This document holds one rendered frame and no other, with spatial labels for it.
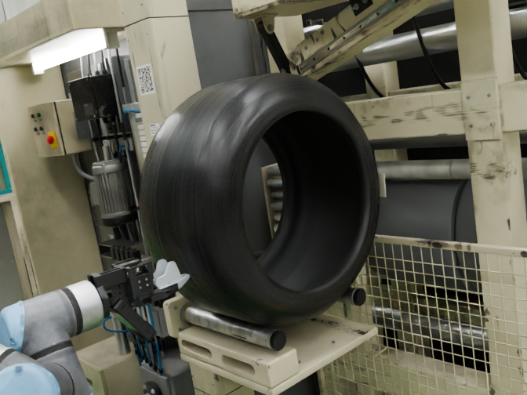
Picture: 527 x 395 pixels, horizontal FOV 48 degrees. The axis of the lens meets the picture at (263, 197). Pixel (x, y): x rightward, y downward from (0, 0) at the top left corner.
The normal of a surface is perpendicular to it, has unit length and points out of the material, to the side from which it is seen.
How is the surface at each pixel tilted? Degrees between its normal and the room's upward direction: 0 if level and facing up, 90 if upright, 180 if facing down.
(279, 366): 90
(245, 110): 51
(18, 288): 90
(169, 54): 90
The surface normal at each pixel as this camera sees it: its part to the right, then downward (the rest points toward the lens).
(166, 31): 0.66, 0.03
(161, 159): -0.72, -0.29
